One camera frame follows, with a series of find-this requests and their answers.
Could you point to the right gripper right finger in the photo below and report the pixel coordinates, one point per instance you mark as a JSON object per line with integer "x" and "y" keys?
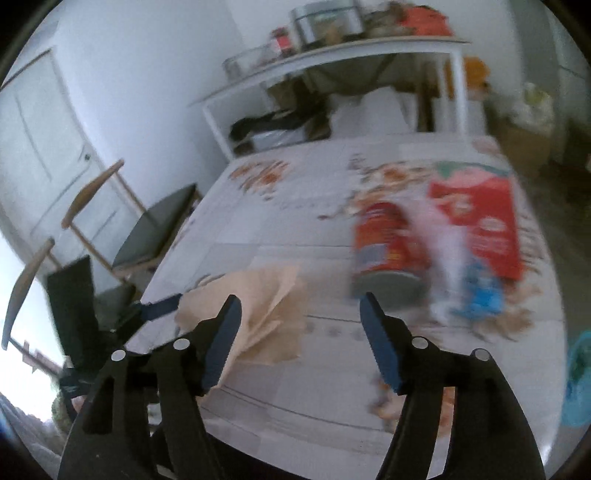
{"x": 490, "y": 436}

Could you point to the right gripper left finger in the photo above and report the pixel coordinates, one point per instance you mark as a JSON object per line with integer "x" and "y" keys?
{"x": 110, "y": 438}

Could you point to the blue white snack wrapper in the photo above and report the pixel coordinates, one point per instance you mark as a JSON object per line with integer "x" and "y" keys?
{"x": 482, "y": 294}

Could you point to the brown paper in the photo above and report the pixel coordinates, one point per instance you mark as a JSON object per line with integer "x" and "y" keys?
{"x": 274, "y": 303}

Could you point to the red tin can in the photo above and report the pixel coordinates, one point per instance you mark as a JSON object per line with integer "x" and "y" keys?
{"x": 389, "y": 259}

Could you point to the red snack bag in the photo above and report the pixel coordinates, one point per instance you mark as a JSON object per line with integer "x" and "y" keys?
{"x": 480, "y": 198}

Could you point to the blue plastic trash basket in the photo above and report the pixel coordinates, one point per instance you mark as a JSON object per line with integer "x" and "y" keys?
{"x": 576, "y": 406}

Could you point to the wooden chair dark seat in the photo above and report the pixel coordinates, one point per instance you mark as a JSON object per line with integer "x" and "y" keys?
{"x": 152, "y": 235}

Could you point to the white door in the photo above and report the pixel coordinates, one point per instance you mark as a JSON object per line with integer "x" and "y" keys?
{"x": 46, "y": 158}

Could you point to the floral tablecloth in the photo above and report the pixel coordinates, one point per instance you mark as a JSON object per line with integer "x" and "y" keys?
{"x": 312, "y": 415}

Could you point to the cardboard box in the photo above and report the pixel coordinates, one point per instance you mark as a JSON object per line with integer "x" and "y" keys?
{"x": 527, "y": 152}

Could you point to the glass container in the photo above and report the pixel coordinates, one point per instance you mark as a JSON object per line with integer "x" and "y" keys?
{"x": 247, "y": 61}

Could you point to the black clothing under table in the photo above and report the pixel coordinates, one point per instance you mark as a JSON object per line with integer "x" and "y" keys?
{"x": 315, "y": 123}

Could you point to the white plastic bags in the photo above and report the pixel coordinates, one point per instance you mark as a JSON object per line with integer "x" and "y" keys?
{"x": 534, "y": 110}

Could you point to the red bottle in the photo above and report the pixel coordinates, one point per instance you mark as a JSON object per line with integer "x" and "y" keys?
{"x": 282, "y": 42}

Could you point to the orange plastic bag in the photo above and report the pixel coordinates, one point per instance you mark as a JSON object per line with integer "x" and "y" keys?
{"x": 477, "y": 74}

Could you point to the white side table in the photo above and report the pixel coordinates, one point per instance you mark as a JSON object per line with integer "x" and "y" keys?
{"x": 353, "y": 67}

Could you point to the red orange cloth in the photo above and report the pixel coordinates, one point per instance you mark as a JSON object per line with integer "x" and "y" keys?
{"x": 426, "y": 21}

